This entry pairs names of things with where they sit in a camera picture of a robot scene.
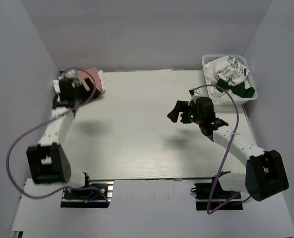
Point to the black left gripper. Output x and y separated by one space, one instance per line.
79 86

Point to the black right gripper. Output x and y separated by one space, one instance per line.
180 107

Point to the pink t-shirt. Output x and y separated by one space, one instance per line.
93 77

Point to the dark green t-shirt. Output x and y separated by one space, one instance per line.
238 90

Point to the white t-shirt green lettering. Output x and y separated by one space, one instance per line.
228 69

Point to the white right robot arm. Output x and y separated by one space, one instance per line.
265 174

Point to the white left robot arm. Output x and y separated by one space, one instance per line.
47 160

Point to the folded white cartoon print t-shirt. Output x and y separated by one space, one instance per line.
70 74

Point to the white plastic laundry basket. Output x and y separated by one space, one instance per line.
227 101

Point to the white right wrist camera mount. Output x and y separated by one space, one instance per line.
195 94

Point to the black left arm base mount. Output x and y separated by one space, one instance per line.
99 195

